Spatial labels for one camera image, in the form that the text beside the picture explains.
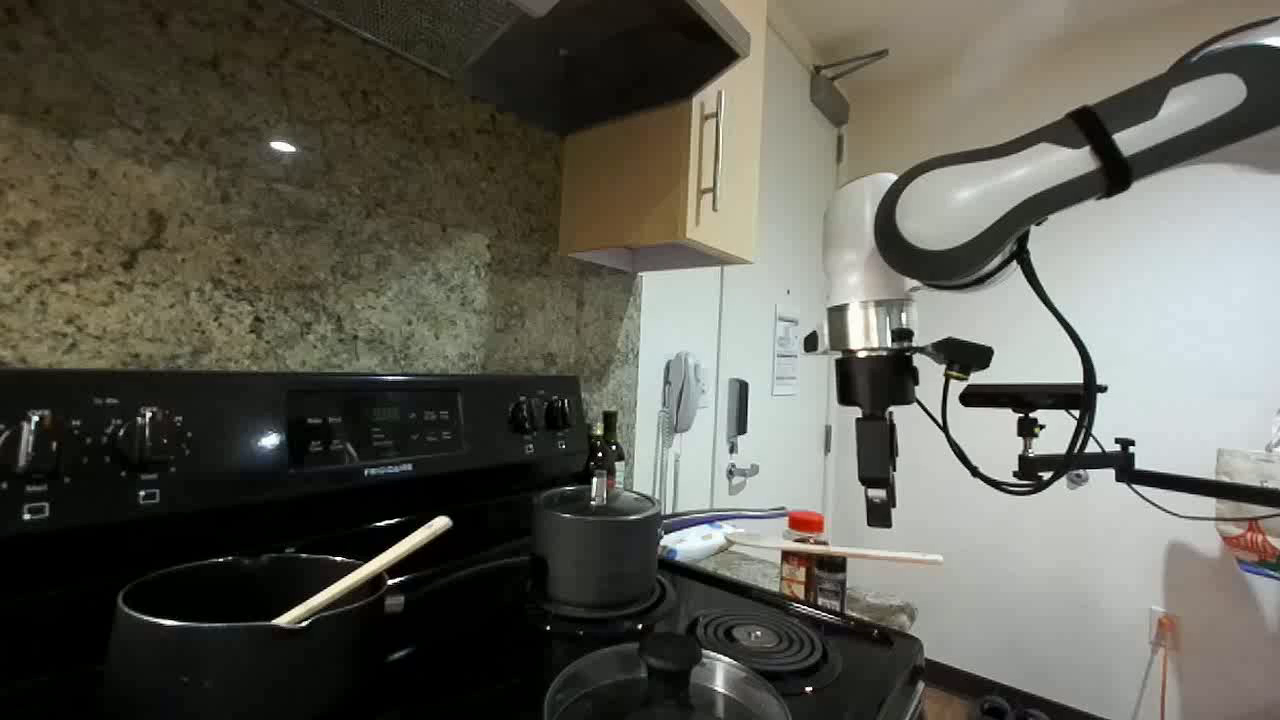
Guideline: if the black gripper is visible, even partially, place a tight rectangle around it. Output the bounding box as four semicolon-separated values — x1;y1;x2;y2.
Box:
836;353;921;527

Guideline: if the spice jar with orange lid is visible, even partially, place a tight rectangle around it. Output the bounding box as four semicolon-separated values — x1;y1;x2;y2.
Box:
779;509;850;611

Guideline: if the wooden spoon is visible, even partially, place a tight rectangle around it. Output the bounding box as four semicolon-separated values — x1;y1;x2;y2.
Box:
267;514;452;626

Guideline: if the large black pot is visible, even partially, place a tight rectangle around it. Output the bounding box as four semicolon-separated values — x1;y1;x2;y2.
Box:
99;551;391;720

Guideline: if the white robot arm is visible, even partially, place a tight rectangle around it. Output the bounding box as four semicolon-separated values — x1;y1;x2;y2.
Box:
805;16;1280;527

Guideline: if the wooden spatula on counter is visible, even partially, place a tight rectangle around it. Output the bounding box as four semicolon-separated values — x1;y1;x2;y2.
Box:
723;536;945;568

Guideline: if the black pot with lid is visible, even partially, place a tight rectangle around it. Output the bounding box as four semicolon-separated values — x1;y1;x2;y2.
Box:
531;412;659;616

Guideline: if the steel pot with glass lid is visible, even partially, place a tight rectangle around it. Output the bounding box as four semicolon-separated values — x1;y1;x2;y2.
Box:
540;631;792;720

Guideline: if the black electric stove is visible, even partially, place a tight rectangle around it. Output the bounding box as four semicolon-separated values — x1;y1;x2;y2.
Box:
0;373;925;720

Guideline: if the white door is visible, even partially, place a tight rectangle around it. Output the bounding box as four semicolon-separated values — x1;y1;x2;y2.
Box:
634;33;836;513

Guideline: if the white blue packet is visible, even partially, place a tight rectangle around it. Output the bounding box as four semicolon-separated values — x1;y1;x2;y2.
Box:
659;525;729;563

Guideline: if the beige upper cabinet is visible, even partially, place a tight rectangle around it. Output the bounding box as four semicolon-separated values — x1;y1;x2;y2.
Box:
559;0;770;273

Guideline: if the range hood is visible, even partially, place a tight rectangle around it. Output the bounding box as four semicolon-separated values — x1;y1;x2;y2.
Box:
295;0;751;137

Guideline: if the black camera on stand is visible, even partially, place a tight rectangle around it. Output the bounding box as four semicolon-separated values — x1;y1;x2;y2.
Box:
959;383;1108;412

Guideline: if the wall phone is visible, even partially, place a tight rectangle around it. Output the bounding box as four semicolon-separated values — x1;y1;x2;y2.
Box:
665;353;703;435

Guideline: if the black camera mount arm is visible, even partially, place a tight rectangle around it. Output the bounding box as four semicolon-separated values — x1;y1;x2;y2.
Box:
1017;435;1280;513

